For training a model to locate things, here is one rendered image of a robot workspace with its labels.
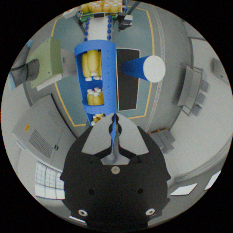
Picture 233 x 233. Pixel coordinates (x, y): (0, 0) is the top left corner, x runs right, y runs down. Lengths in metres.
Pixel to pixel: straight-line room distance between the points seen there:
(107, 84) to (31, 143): 1.60
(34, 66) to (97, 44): 0.38
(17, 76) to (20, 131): 1.17
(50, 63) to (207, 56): 3.81
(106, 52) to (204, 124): 3.48
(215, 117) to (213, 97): 0.67
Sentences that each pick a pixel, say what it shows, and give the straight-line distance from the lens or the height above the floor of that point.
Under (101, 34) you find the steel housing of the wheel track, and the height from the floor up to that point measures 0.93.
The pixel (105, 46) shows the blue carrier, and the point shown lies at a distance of 0.44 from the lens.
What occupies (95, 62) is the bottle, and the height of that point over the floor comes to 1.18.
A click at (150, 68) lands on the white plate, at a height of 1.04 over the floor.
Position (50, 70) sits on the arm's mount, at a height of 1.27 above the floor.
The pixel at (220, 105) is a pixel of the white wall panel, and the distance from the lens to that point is 3.28.
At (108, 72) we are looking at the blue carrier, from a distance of 0.43.
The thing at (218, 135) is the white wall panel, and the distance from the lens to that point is 3.46.
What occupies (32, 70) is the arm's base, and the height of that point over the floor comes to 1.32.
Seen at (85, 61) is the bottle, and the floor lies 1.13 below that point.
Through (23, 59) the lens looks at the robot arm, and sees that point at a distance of 0.48.
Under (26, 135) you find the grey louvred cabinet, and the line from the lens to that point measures 1.61.
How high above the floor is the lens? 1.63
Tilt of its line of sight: 51 degrees down
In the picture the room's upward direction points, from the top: 164 degrees clockwise
